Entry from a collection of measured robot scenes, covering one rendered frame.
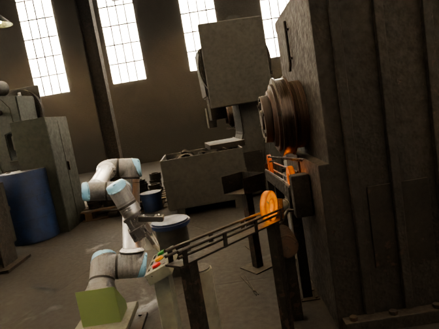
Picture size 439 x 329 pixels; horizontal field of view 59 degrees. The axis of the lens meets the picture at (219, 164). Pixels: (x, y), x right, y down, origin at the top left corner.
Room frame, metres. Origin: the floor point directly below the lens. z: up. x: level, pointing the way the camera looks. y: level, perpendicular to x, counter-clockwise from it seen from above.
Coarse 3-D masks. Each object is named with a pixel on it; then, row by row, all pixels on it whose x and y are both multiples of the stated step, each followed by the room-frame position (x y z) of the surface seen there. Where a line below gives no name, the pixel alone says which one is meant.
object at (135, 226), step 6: (132, 216) 1.72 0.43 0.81; (126, 222) 1.74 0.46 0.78; (132, 222) 1.75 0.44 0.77; (138, 222) 1.75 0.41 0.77; (144, 222) 1.75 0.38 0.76; (132, 228) 1.74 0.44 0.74; (138, 228) 1.72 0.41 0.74; (144, 228) 1.73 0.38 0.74; (150, 228) 1.77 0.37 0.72; (132, 234) 1.72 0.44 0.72; (138, 234) 1.73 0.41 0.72; (144, 234) 1.72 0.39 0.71; (150, 234) 1.74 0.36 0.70; (138, 240) 1.72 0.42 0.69
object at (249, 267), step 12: (228, 180) 2.94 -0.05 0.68; (240, 180) 3.01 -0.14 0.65; (252, 180) 2.74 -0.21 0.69; (264, 180) 2.80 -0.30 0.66; (228, 192) 2.93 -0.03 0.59; (240, 192) 2.83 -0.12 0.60; (252, 192) 2.74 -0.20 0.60; (252, 204) 2.83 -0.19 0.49; (252, 240) 2.81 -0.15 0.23; (252, 252) 2.83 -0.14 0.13; (252, 264) 2.85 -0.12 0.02; (264, 264) 2.85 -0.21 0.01
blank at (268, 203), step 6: (264, 192) 1.89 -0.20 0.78; (270, 192) 1.89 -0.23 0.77; (264, 198) 1.84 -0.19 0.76; (270, 198) 1.88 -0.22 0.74; (276, 198) 1.95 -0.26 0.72; (264, 204) 1.83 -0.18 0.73; (270, 204) 1.92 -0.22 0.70; (276, 204) 1.94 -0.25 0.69; (264, 210) 1.83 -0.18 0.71; (270, 210) 1.91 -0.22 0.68
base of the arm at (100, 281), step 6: (96, 276) 2.20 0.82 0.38; (102, 276) 2.20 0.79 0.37; (108, 276) 2.22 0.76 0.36; (90, 282) 2.19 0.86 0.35; (96, 282) 2.17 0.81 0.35; (102, 282) 2.17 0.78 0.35; (108, 282) 2.19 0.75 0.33; (114, 282) 2.25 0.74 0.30; (90, 288) 2.14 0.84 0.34; (96, 288) 2.13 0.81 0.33; (102, 288) 2.13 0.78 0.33
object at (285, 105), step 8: (272, 80) 2.28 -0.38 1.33; (280, 80) 2.26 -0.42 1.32; (280, 88) 2.19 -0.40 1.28; (280, 96) 2.16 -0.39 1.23; (288, 96) 2.15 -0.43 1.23; (280, 104) 2.12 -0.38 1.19; (288, 104) 2.13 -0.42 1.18; (288, 112) 2.12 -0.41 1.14; (288, 120) 2.12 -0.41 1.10; (288, 128) 2.13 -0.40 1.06; (288, 136) 2.15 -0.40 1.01; (288, 144) 2.18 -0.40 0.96; (280, 152) 2.38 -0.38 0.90; (288, 152) 2.26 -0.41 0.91
